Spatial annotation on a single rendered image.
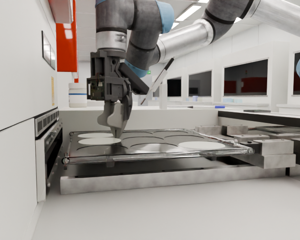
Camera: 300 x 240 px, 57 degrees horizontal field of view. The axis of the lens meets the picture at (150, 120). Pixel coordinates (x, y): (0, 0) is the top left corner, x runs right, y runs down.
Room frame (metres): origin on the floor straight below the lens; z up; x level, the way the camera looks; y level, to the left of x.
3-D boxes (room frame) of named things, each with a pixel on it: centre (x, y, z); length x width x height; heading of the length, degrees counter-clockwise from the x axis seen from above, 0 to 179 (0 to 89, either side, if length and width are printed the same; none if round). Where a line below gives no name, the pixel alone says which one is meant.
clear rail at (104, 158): (0.51, -0.03, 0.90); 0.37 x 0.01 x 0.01; 104
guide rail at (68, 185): (0.58, -0.07, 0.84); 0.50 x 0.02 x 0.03; 104
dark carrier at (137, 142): (0.68, 0.02, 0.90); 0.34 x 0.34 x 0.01; 14
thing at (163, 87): (0.95, -0.03, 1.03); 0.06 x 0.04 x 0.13; 104
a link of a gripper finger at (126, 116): (0.69, 0.07, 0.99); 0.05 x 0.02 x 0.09; 48
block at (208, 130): (0.92, -0.20, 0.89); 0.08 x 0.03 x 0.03; 104
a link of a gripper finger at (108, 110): (0.70, 0.11, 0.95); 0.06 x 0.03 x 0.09; 138
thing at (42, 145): (0.62, 0.22, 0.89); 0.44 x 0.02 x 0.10; 14
